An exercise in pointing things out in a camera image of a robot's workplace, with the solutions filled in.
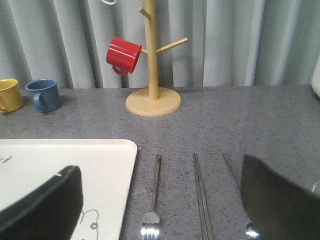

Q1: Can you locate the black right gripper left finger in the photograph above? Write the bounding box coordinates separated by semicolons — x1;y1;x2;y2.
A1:
0;165;83;240

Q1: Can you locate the silver metal chopstick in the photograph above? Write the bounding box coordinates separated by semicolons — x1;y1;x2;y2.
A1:
192;153;208;240
196;154;214;240

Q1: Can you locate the white object at right edge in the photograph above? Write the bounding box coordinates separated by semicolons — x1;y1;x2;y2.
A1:
311;56;320;97

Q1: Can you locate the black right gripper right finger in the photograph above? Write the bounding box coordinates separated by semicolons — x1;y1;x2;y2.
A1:
240;154;320;240

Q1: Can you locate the wooden mug tree stand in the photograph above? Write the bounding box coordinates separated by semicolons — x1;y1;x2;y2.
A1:
125;0;188;117

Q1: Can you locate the red enamel mug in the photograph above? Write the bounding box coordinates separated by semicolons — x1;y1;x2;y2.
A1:
106;36;142;76

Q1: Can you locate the yellow enamel mug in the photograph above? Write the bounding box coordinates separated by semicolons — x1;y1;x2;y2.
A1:
0;78;24;113

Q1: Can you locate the silver metal spoon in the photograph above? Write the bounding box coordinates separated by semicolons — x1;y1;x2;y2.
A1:
222;152;262;240

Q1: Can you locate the blue enamel mug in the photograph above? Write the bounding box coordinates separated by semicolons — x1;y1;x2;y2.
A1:
25;78;62;113

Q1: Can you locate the cream rabbit print tray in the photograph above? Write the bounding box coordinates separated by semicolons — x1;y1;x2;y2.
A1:
0;139;137;240

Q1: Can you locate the white mug on stand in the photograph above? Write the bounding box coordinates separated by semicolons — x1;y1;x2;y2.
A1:
101;0;117;6

